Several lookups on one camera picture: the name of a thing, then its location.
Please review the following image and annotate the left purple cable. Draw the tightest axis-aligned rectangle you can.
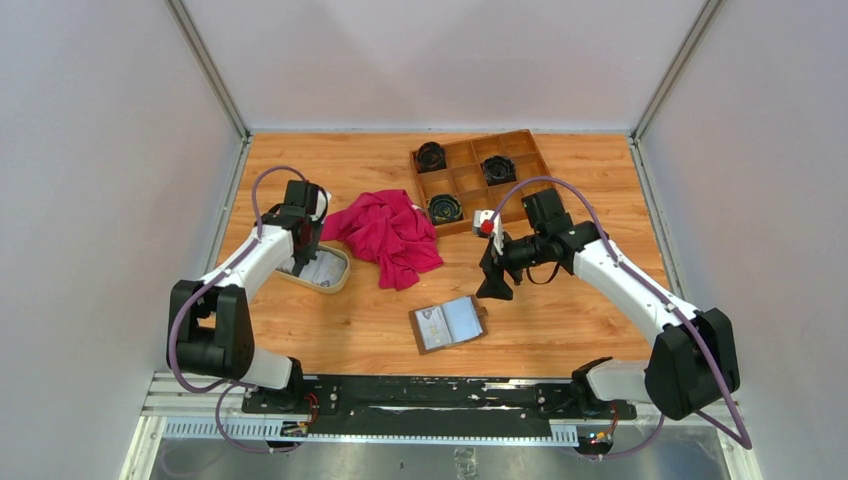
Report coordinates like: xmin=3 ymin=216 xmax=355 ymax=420
xmin=166 ymin=165 xmax=313 ymax=455

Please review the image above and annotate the purple cable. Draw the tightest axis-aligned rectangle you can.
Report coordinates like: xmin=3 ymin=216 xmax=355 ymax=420
xmin=490 ymin=175 xmax=754 ymax=462
xmin=166 ymin=165 xmax=313 ymax=455

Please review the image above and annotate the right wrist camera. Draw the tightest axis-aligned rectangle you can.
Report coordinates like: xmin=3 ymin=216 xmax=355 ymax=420
xmin=471 ymin=210 xmax=504 ymax=256

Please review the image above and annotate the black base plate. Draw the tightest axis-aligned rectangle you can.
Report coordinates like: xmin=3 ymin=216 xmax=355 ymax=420
xmin=241 ymin=375 xmax=637 ymax=439

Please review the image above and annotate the black coiled belt bottom-left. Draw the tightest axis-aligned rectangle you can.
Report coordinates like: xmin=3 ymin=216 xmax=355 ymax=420
xmin=427 ymin=194 xmax=464 ymax=226

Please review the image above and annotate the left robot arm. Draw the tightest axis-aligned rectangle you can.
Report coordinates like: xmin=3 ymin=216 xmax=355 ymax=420
xmin=166 ymin=180 xmax=330 ymax=413

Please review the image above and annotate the beige oval card box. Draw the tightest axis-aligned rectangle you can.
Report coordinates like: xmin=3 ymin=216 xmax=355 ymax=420
xmin=274 ymin=243 xmax=352 ymax=295

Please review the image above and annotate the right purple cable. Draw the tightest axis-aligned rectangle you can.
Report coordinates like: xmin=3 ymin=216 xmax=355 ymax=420
xmin=490 ymin=175 xmax=754 ymax=462

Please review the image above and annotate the black coiled belt top-left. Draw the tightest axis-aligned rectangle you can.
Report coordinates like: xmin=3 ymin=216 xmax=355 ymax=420
xmin=414 ymin=141 xmax=447 ymax=174

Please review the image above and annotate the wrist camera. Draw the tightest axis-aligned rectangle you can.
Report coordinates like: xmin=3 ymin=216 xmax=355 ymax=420
xmin=311 ymin=187 xmax=332 ymax=223
xmin=471 ymin=210 xmax=504 ymax=256

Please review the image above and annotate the magenta cloth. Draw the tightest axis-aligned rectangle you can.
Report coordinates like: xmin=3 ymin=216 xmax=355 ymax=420
xmin=321 ymin=189 xmax=444 ymax=291

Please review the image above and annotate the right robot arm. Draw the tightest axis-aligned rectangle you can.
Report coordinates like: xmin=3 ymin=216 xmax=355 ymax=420
xmin=472 ymin=188 xmax=741 ymax=420

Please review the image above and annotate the white patterned credit card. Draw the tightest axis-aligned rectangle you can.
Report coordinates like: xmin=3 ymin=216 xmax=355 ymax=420
xmin=415 ymin=306 xmax=454 ymax=351

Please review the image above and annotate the brown leather card holder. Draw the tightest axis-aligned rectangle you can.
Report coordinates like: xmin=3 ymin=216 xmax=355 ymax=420
xmin=408 ymin=296 xmax=488 ymax=355

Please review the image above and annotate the black coiled belt centre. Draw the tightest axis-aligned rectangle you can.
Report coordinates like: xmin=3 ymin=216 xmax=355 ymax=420
xmin=481 ymin=155 xmax=517 ymax=186

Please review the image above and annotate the aluminium frame rail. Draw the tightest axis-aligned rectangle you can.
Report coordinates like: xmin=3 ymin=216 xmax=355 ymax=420
xmin=119 ymin=370 xmax=757 ymax=480

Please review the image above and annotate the wooden compartment tray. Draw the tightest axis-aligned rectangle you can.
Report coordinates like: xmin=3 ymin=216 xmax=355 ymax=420
xmin=408 ymin=130 xmax=553 ymax=236

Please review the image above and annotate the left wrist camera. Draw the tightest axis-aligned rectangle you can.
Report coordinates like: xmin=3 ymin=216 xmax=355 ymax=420
xmin=311 ymin=187 xmax=332 ymax=223

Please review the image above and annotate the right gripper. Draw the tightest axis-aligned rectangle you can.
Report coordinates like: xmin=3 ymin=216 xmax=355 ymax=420
xmin=476 ymin=229 xmax=547 ymax=301

